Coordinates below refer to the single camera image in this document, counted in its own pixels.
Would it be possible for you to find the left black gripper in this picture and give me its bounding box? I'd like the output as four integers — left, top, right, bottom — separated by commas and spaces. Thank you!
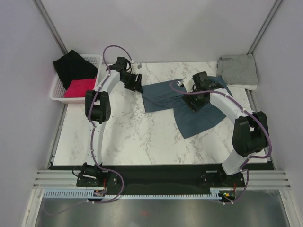
121, 72, 143, 94

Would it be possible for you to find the blue grey t shirt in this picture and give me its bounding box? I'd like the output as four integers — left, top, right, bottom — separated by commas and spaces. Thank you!
142, 81, 226, 139

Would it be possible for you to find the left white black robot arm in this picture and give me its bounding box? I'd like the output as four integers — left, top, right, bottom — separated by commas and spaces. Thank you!
84, 57, 143, 169

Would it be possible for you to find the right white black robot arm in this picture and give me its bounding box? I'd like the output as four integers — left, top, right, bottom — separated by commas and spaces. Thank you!
178, 71, 268, 186

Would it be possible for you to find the folded grey t shirt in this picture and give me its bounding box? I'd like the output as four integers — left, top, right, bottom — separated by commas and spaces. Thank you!
216, 54, 258, 86

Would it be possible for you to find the pink red t shirt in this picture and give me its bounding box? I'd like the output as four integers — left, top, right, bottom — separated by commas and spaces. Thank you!
64, 77, 97, 98

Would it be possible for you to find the black t shirt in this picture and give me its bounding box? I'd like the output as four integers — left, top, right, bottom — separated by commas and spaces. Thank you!
53, 50, 98, 90

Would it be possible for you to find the white plastic basket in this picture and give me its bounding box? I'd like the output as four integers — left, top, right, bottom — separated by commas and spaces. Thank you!
49, 54, 103, 104

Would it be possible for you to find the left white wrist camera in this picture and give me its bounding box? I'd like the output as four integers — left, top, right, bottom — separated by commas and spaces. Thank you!
131, 62, 142, 74

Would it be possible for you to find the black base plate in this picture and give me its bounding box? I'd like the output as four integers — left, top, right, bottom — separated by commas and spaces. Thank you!
76, 164, 245, 194

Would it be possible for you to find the aluminium rail frame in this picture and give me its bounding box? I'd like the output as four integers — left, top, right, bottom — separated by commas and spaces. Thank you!
33, 170, 291, 190

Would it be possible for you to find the right corner aluminium post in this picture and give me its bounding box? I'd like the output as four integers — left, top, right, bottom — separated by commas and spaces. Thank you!
247, 0, 284, 54

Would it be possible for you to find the corner aluminium post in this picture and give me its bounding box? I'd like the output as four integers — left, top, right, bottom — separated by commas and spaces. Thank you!
247, 0, 284, 54
33, 0, 68, 54

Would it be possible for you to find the left corner aluminium post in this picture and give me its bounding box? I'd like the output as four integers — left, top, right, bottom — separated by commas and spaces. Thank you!
33, 0, 68, 54

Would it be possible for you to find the white slotted cable duct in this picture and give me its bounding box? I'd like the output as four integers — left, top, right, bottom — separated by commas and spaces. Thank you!
43, 188, 232, 200

